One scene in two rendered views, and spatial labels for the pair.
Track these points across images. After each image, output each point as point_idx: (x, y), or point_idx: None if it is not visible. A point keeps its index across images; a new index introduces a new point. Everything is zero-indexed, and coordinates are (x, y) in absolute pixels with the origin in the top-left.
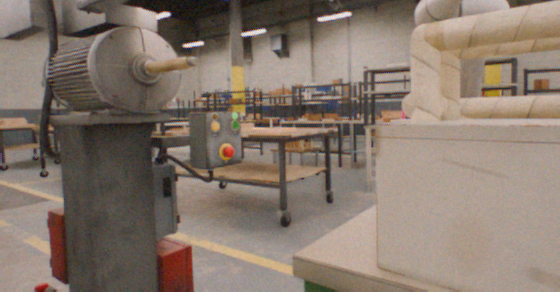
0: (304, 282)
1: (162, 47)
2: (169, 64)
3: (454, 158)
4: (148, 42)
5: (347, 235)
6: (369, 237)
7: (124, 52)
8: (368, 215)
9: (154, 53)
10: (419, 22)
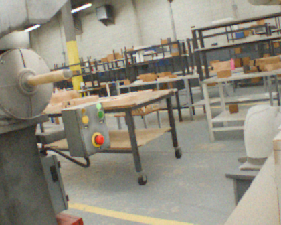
0: None
1: (36, 60)
2: (48, 78)
3: None
4: (26, 59)
5: (244, 217)
6: (262, 217)
7: (12, 72)
8: (252, 193)
9: (31, 67)
10: (251, 1)
